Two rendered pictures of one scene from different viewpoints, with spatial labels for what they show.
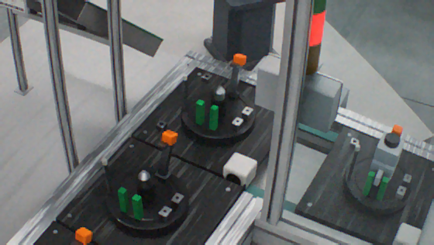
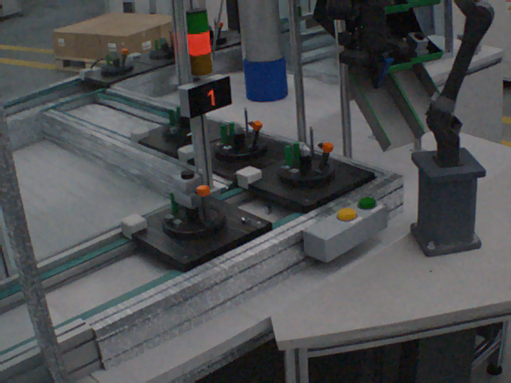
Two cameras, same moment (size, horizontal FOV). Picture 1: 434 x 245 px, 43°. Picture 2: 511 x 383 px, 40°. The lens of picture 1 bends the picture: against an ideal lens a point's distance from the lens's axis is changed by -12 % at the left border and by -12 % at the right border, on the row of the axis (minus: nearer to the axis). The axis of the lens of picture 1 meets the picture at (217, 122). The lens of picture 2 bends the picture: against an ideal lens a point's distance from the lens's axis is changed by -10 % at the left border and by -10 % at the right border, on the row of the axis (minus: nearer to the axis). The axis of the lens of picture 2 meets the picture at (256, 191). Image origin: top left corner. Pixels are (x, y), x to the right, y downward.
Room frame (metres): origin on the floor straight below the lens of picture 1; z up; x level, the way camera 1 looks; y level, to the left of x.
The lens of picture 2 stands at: (1.41, -1.63, 1.73)
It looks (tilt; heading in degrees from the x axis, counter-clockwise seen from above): 25 degrees down; 112
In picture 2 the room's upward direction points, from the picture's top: 5 degrees counter-clockwise
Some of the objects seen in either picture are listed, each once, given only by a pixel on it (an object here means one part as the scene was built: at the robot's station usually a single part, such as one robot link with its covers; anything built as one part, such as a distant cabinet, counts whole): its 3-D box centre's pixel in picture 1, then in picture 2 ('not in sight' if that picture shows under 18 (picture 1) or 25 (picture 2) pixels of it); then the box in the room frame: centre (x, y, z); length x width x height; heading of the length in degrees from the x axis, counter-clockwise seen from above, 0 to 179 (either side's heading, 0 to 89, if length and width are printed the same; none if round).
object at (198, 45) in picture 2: not in sight; (199, 42); (0.68, -0.11, 1.33); 0.05 x 0.05 x 0.05
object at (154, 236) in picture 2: not in sight; (194, 229); (0.71, -0.30, 0.96); 0.24 x 0.24 x 0.02; 62
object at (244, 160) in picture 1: (218, 102); (305, 159); (0.87, 0.00, 1.01); 0.24 x 0.24 x 0.13; 62
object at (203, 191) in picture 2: not in sight; (203, 202); (0.75, -0.32, 1.04); 0.04 x 0.02 x 0.08; 152
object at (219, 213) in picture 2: not in sight; (193, 221); (0.71, -0.30, 0.98); 0.14 x 0.14 x 0.02
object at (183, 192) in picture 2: not in sight; (186, 186); (0.70, -0.30, 1.06); 0.08 x 0.04 x 0.07; 152
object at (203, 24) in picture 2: not in sight; (197, 22); (0.68, -0.11, 1.38); 0.05 x 0.05 x 0.05
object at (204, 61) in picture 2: not in sight; (201, 62); (0.68, -0.11, 1.28); 0.05 x 0.05 x 0.05
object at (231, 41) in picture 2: not in sight; (210, 33); (0.04, 1.30, 1.01); 0.24 x 0.24 x 0.13; 62
